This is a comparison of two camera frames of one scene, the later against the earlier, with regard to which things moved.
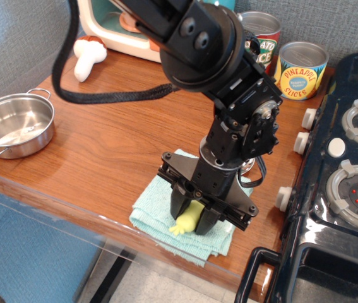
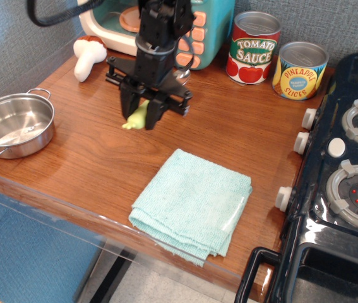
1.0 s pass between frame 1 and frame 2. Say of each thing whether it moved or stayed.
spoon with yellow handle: moved
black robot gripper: moved
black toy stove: stayed
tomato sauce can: stayed
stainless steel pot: stayed
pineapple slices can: stayed
